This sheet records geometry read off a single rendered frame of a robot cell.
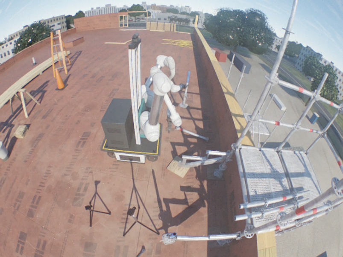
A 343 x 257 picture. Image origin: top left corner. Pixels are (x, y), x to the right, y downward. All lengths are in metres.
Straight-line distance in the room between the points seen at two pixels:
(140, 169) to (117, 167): 0.38
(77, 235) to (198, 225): 1.68
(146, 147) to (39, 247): 2.41
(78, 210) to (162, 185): 1.34
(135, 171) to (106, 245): 1.23
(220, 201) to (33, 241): 2.99
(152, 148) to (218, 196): 1.26
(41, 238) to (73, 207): 0.81
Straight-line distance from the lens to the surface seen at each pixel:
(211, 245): 2.23
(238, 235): 1.76
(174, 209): 2.22
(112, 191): 2.37
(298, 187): 2.31
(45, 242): 2.71
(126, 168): 2.49
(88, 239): 2.33
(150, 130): 1.61
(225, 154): 2.12
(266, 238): 1.81
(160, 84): 1.29
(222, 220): 2.35
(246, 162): 1.93
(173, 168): 2.45
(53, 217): 2.66
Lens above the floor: 2.13
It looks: 45 degrees down
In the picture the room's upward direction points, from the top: 7 degrees clockwise
